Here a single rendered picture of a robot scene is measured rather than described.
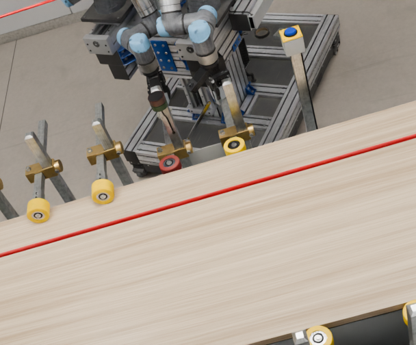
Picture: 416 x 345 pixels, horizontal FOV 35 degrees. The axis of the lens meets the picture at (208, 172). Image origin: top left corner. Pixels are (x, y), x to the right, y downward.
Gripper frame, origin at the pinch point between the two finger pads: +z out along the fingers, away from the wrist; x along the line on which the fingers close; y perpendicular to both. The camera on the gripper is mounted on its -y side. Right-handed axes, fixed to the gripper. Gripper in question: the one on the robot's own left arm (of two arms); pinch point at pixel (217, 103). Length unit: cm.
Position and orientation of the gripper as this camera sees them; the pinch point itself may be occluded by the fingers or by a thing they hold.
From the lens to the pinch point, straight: 258.6
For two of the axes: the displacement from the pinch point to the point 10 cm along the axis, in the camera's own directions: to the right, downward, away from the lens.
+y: 8.5, -5.0, 1.6
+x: -4.5, -5.6, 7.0
